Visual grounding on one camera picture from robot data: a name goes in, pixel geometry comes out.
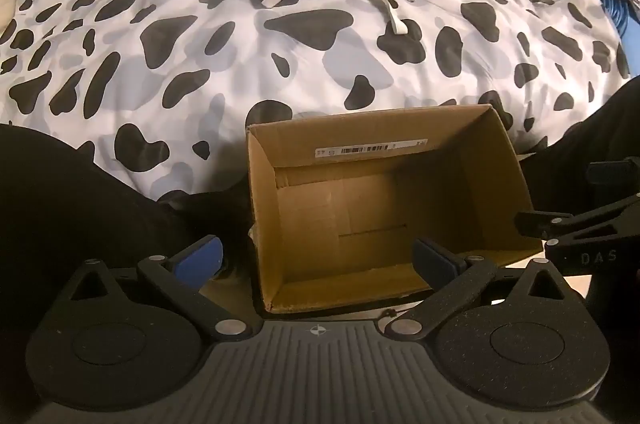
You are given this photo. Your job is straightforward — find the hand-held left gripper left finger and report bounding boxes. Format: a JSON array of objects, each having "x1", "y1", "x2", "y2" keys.
[{"x1": 65, "y1": 235, "x2": 253, "y2": 346}]

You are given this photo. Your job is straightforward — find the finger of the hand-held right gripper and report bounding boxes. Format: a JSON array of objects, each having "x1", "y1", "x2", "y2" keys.
[
  {"x1": 586, "y1": 157, "x2": 640, "y2": 194},
  {"x1": 515, "y1": 193, "x2": 640, "y2": 241}
]

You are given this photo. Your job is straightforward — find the white curved strip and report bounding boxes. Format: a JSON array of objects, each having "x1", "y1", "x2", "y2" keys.
[{"x1": 372, "y1": 0, "x2": 409, "y2": 36}]

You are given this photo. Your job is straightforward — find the person's right leg black pants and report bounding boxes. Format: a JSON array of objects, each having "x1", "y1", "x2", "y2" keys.
[{"x1": 519, "y1": 76, "x2": 640, "y2": 220}]

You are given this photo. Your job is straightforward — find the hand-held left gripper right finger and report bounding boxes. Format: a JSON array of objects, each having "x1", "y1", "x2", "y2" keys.
[{"x1": 386, "y1": 237, "x2": 584, "y2": 345}]

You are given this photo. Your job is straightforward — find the brown cardboard box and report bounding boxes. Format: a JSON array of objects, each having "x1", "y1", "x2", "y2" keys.
[{"x1": 245, "y1": 104, "x2": 544, "y2": 315}]

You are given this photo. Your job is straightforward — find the cow print blanket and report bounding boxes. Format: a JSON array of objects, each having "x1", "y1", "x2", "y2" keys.
[{"x1": 0, "y1": 0, "x2": 635, "y2": 205}]

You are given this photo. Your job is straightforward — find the blue coiled cable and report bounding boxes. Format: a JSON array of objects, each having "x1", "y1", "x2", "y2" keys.
[{"x1": 601, "y1": 0, "x2": 632, "y2": 36}]

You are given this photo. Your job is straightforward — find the person's leg black pants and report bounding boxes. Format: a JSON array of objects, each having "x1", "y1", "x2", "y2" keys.
[
  {"x1": 0, "y1": 123, "x2": 257, "y2": 335},
  {"x1": 519, "y1": 76, "x2": 640, "y2": 220}
]

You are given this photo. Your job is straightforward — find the person's left leg black pants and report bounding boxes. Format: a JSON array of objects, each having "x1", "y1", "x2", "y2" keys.
[{"x1": 0, "y1": 123, "x2": 257, "y2": 335}]

